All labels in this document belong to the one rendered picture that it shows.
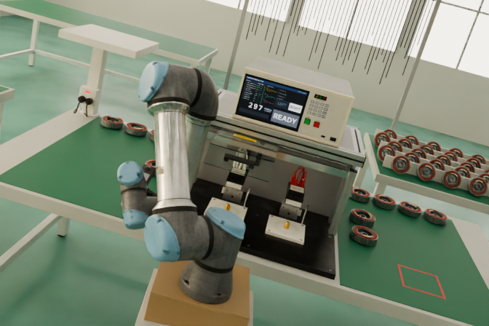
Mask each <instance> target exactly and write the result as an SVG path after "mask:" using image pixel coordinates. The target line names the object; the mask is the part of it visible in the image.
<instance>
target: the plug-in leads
mask: <svg viewBox="0 0 489 326"><path fill-rule="evenodd" d="M300 167H302V168H300ZM300 167H299V168H298V169H297V170H296V171H295V172H294V174H295V176H294V174H293V176H292V178H291V181H290V184H292V185H294V186H297V185H298V186H299V187H302V188H303V187H304V184H305V181H306V177H305V173H306V174H307V171H305V168H303V166H300ZM299 169H302V170H301V171H300V173H301V172H302V171H303V174H302V177H301V179H300V181H299V184H298V177H297V179H296V173H297V171H298V170H299ZM304 171H305V172H304ZM300 173H299V174H298V176H299V175H300Z"/></svg>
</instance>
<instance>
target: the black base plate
mask: <svg viewBox="0 0 489 326"><path fill-rule="evenodd" d="M223 187H225V186H222V185H220V184H217V183H213V182H210V181H207V180H202V179H200V178H197V179H196V182H195V183H193V185H192V188H191V193H190V195H191V201H192V203H194V204H195V205H196V206H197V215H204V212H205V210H206V209H207V206H208V204H209V203H210V201H211V199H212V198H216V199H220V200H223V201H226V202H230V203H233V204H237V205H240V206H244V203H245V198H246V195H247V192H243V195H242V199H241V202H240V203H238V202H233V201H231V200H228V199H224V198H223V194H222V193H221V191H222V189H223ZM281 204H282V203H281V202H277V201H274V200H271V199H267V198H264V197H261V196H257V195H254V194H250V193H249V195H248V198H247V203H246V205H245V207H247V212H246V215H245V217H244V224H245V232H244V239H243V240H242V243H241V245H240V248H239V251H240V252H243V253H247V254H250V255H254V256H257V257H259V258H264V259H266V260H269V261H273V262H276V263H281V264H283V265H286V266H290V267H293V268H295V269H300V270H302V271H307V272H309V273H312V274H316V275H319V276H322V277H326V278H328V279H333V280H334V279H335V275H336V272H335V235H333V234H329V233H328V232H329V231H328V230H329V227H330V223H328V219H329V217H327V216H325V215H320V214H318V213H315V212H311V211H308V210H307V213H306V217H305V219H304V222H303V225H306V227H305V237H304V243H303V244H298V243H295V242H291V241H288V240H286V239H281V238H279V237H276V236H272V235H269V234H265V232H266V227H267V223H268V219H269V215H274V216H277V217H279V218H284V219H286V220H291V221H294V222H296V223H301V221H302V219H303V215H304V213H305V210H304V209H301V208H300V210H302V212H301V216H300V217H297V219H296V220H294V219H292V218H287V217H285V216H281V215H279V210H280V207H281Z"/></svg>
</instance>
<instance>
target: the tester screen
mask: <svg viewBox="0 0 489 326"><path fill-rule="evenodd" d="M306 95H307V92H302V91H300V90H295V89H292V88H289V87H285V86H282V85H278V84H274V83H271V82H268V81H264V80H261V79H256V78H253V77H251V76H246V79H245V82H244V87H243V90H242V96H241V99H240V101H239V107H241V108H246V109H249V110H251V111H256V112H259V113H262V114H266V115H269V118H268V119H265V118H262V117H259V116H255V115H252V114H247V113H245V112H241V111H239V107H238V110H237V113H239V114H244V115H246V116H251V117H254V118H256V119H261V120H264V121H267V122H271V123H275V124H279V123H276V122H272V121H271V116H272V114H273V110H274V109H276V110H278V111H283V112H286V113H289V114H293V115H296V116H301V113H297V112H294V111H289V110H287V109H283V108H279V107H276V106H275V104H276V101H277V99H279V100H283V101H286V102H289V103H294V104H296V105H300V106H303V105H304V102H305V99H306ZM249 102H251V103H256V104H259V105H262V106H264V107H263V111H258V110H255V109H252V108H248V104H249ZM302 109H303V107H302ZM302 109H301V112H302ZM279 125H282V126H284V127H289V126H287V125H283V124H279ZM289 128H292V129H294V130H296V129H297V128H294V127H289Z"/></svg>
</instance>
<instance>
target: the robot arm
mask: <svg viewBox="0 0 489 326"><path fill-rule="evenodd" d="M138 97H139V98H140V100H141V101H143V102H144V103H147V110H148V112H149V113H150V115H152V116H153V118H154V142H155V157H156V168H155V167H151V166H148V165H146V164H143V166H142V167H140V165H139V164H138V163H136V162H125V163H123V164H121V165H120V166H119V169H118V170H117V178H118V181H119V185H120V191H121V196H122V202H121V206H122V210H123V212H122V215H123V217H124V225H125V227H126V228H128V229H132V230H137V229H142V228H144V238H145V243H146V247H147V249H148V251H149V253H150V254H151V256H152V257H153V258H154V259H155V260H157V261H169V262H176V261H190V262H189V263H188V265H187V266H186V267H185V268H184V270H183V271H182V273H181V275H180V279H179V286H180V288H181V290H182V291H183V292H184V293H185V294H186V295H187V296H188V297H190V298H192V299H194V300H195V301H198V302H201V303H207V304H221V303H225V302H226V301H228V300H229V298H230V297H231V294H232V291H233V267H234V264H235V261H236V257H237V255H238V252H239V248H240V245H241V243H242V240H243V239H244V233H245V223H244V221H243V220H242V219H241V218H240V217H239V216H237V215H235V214H234V213H232V212H230V211H228V210H225V209H223V208H219V207H209V208H208V209H207V211H205V215H197V206H196V205H195V204H194V203H192V201H191V195H190V193H191V188H192V185H193V182H194V178H195V175H196V171H197V168H198V166H199V161H200V158H201V155H202V151H203V148H204V144H205V141H206V139H207V134H208V132H209V128H210V124H211V123H212V122H214V121H215V119H216V116H217V114H218V106H219V98H218V90H217V87H216V85H215V82H214V81H213V79H212V77H211V76H210V75H209V74H208V73H207V72H205V71H203V70H202V69H199V68H192V67H188V66H184V65H176V64H172V63H168V62H160V61H153V62H150V63H149V64H148V65H147V66H146V67H145V69H144V70H143V72H142V75H141V77H140V81H139V85H138ZM185 115H186V119H185ZM155 170H156V185H157V194H155V193H154V192H153V191H152V190H151V189H149V188H148V187H147V186H148V184H149V182H150V181H151V179H152V177H153V176H154V173H155Z"/></svg>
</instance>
